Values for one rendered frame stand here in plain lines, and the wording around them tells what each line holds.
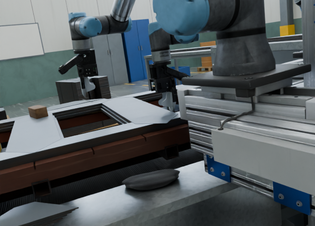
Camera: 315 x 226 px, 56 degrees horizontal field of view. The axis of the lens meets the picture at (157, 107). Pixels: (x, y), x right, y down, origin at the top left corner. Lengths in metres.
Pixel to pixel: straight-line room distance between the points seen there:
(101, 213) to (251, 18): 0.66
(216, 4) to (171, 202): 0.56
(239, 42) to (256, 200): 0.78
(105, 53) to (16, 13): 2.64
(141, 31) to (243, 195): 9.09
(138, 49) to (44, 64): 2.96
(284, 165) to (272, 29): 11.55
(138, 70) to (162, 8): 9.33
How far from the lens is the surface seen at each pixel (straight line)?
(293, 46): 1.66
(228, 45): 0.72
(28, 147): 1.10
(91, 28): 1.19
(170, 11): 0.64
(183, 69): 6.22
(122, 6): 1.19
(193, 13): 0.61
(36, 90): 9.47
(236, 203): 1.27
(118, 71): 9.62
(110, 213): 0.92
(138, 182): 1.00
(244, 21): 0.72
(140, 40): 10.06
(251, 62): 0.71
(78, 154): 0.99
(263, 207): 1.37
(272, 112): 0.67
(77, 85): 5.64
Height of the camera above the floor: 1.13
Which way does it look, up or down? 12 degrees down
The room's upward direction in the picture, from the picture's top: 8 degrees counter-clockwise
